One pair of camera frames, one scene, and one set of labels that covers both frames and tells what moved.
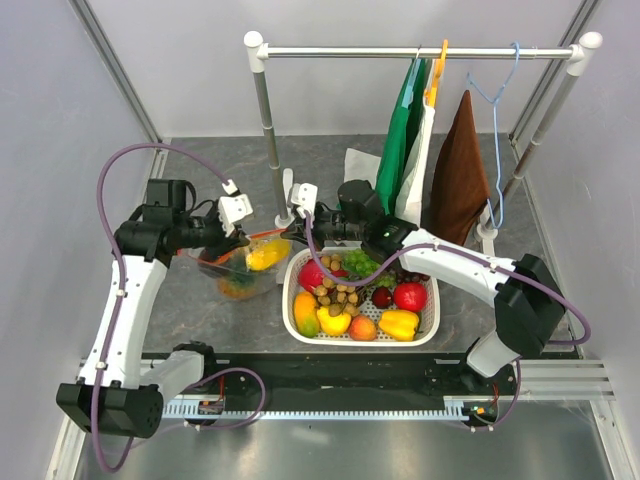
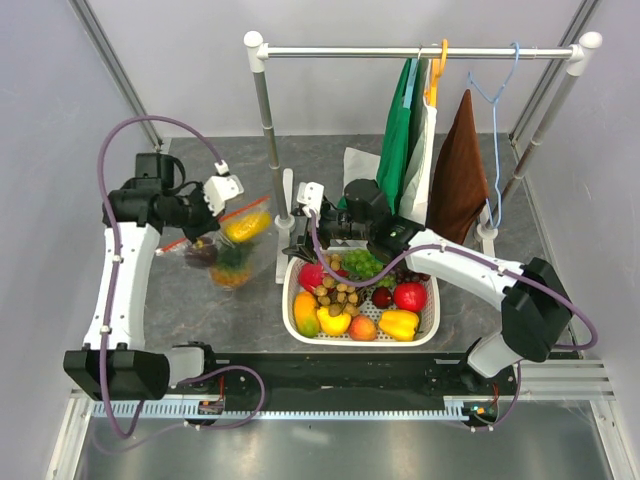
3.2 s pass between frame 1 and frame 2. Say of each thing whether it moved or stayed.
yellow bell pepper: stayed
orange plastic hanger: stayed
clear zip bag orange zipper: moved
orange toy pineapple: moved
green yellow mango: stayed
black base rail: stayed
